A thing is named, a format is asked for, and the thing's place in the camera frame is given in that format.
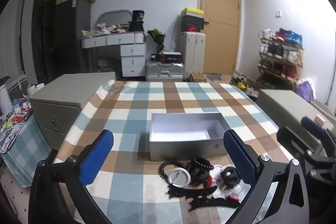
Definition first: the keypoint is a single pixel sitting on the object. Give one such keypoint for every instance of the rows of shoes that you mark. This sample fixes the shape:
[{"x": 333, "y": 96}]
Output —
[{"x": 282, "y": 52}]

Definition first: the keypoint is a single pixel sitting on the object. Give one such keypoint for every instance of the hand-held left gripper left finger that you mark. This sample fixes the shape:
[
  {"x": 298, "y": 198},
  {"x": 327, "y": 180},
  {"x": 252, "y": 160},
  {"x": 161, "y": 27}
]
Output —
[{"x": 97, "y": 158}]

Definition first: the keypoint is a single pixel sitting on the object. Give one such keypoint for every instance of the white appliance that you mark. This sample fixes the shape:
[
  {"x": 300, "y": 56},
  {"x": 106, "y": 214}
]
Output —
[{"x": 17, "y": 86}]

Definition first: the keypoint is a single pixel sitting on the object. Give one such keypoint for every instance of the white paper rolls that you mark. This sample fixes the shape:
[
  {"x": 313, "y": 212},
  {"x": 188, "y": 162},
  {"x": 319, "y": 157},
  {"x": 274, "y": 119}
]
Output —
[{"x": 35, "y": 88}]

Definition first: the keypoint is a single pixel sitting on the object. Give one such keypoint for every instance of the wooden shoe rack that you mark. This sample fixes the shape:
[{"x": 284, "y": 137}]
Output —
[{"x": 299, "y": 64}]

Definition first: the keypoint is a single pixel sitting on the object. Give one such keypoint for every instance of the black and red shoe box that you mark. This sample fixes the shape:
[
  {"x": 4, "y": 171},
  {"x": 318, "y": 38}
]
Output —
[{"x": 191, "y": 28}]

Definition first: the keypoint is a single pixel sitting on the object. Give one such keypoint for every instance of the pile of small clutter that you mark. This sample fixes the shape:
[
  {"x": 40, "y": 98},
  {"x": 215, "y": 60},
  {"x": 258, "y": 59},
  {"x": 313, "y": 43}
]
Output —
[{"x": 18, "y": 112}]

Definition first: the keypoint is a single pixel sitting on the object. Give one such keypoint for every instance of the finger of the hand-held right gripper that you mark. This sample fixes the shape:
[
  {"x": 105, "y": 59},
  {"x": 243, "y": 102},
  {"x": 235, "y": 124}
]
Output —
[
  {"x": 312, "y": 127},
  {"x": 291, "y": 138}
]

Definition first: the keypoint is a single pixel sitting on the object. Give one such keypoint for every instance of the checked tablecloth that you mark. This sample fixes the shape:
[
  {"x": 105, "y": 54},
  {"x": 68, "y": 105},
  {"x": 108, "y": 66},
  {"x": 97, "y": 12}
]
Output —
[{"x": 131, "y": 108}]

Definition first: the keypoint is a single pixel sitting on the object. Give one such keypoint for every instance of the silver gift box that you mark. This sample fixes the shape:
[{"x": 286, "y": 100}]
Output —
[{"x": 183, "y": 148}]

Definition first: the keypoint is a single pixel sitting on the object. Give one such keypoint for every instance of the black toothed hair clip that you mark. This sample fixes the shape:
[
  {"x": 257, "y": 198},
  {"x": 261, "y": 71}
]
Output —
[
  {"x": 210, "y": 203},
  {"x": 191, "y": 190}
]

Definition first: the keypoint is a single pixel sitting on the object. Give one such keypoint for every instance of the grey drawer cabinet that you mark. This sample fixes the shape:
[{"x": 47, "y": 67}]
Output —
[{"x": 65, "y": 98}]

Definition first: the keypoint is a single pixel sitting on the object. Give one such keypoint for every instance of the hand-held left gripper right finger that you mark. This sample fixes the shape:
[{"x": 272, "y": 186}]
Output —
[{"x": 240, "y": 158}]

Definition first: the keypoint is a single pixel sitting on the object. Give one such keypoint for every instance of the dark wardrobe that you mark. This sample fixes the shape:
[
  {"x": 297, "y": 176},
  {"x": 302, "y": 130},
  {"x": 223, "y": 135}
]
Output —
[{"x": 46, "y": 29}]

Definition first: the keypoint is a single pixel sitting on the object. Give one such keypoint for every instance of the pile of desk clutter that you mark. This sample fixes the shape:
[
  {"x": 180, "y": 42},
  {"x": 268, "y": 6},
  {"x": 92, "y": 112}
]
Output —
[{"x": 105, "y": 29}]

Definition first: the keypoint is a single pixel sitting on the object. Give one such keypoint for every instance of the black wrapped flower bouquet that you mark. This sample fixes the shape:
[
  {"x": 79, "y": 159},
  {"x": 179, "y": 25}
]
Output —
[{"x": 157, "y": 36}]

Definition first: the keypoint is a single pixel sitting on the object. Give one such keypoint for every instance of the pile of floor shoes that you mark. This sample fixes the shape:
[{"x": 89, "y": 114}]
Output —
[{"x": 244, "y": 83}]

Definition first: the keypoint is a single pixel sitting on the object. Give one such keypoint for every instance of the purple bag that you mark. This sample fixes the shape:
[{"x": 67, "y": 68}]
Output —
[{"x": 305, "y": 91}]

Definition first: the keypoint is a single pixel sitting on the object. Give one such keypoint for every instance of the white upright suitcase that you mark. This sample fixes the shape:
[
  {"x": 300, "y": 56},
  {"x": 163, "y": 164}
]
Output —
[{"x": 193, "y": 56}]

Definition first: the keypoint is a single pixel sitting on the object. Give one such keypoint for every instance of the black box with red stripe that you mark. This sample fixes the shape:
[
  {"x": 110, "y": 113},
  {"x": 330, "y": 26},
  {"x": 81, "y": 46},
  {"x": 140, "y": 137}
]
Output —
[{"x": 172, "y": 57}]

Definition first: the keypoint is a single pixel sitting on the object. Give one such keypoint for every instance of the white bottle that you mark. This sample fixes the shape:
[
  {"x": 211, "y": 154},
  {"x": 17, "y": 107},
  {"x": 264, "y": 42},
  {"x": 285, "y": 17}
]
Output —
[{"x": 5, "y": 100}]

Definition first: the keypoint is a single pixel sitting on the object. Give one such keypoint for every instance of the black bag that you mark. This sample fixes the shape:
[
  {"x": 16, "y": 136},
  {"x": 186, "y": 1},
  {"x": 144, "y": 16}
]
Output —
[{"x": 137, "y": 20}]

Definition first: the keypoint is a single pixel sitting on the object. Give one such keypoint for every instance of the small pink object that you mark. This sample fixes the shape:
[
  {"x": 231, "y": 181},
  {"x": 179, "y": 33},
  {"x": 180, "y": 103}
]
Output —
[{"x": 320, "y": 119}]

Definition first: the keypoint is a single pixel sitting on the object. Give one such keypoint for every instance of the grey floor mat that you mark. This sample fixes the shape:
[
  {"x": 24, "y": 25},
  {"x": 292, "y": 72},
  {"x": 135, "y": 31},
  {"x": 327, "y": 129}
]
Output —
[{"x": 214, "y": 77}]

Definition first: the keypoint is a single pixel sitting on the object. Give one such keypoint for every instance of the white desk with drawers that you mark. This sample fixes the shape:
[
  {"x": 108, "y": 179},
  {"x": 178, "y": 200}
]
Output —
[{"x": 131, "y": 56}]

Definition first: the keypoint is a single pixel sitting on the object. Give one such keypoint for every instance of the small black box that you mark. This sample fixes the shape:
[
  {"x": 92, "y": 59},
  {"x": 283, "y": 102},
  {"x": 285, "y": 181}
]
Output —
[{"x": 156, "y": 57}]

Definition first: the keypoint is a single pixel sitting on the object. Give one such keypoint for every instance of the wooden door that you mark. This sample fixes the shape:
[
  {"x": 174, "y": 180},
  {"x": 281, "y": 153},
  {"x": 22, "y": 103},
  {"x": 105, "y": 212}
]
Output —
[{"x": 220, "y": 29}]

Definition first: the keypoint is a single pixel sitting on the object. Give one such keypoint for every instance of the black hair claw clip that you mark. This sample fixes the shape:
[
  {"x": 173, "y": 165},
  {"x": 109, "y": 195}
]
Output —
[{"x": 197, "y": 176}]

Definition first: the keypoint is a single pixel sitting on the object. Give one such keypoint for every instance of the silver suitcase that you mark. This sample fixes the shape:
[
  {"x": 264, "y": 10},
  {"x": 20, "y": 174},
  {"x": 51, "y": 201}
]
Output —
[{"x": 164, "y": 71}]

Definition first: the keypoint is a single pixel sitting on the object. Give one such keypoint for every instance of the brown cardboard box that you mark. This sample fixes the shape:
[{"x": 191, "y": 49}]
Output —
[{"x": 198, "y": 77}]

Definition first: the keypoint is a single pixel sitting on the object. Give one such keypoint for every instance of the dark grey refrigerator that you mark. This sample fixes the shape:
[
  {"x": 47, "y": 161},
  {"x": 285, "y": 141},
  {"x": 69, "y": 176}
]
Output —
[{"x": 71, "y": 29}]

